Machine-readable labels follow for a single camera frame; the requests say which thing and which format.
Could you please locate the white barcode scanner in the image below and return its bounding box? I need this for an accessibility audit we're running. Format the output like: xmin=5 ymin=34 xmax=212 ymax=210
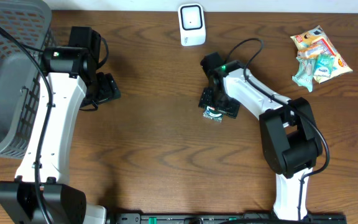
xmin=178 ymin=3 xmax=206 ymax=47

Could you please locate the yellow orange snack bag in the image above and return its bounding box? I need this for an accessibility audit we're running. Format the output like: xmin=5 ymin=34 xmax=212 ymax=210
xmin=290 ymin=26 xmax=353 ymax=83

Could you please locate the small orange snack packet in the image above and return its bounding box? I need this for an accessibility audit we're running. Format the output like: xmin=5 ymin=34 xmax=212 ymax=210
xmin=297 ymin=37 xmax=336 ymax=59

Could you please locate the grey plastic mesh basket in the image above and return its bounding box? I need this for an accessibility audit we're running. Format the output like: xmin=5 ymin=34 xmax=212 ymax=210
xmin=0 ymin=0 xmax=56 ymax=159

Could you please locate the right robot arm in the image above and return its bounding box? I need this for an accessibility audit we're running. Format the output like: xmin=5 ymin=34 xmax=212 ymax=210
xmin=199 ymin=52 xmax=323 ymax=221

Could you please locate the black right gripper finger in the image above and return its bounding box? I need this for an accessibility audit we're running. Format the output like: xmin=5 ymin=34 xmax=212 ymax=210
xmin=218 ymin=101 xmax=240 ymax=119
xmin=198 ymin=87 xmax=214 ymax=108

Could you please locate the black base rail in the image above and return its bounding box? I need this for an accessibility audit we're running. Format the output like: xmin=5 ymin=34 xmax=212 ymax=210
xmin=106 ymin=212 xmax=347 ymax=224

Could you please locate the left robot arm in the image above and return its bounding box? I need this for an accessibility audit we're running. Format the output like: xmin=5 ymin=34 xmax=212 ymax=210
xmin=0 ymin=26 xmax=121 ymax=223

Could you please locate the white teal Kleenex tissue pack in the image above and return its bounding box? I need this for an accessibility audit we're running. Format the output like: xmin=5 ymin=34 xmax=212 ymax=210
xmin=313 ymin=54 xmax=335 ymax=78

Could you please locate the mint green tissue pack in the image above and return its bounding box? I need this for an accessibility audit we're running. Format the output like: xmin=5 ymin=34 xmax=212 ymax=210
xmin=292 ymin=57 xmax=316 ymax=92

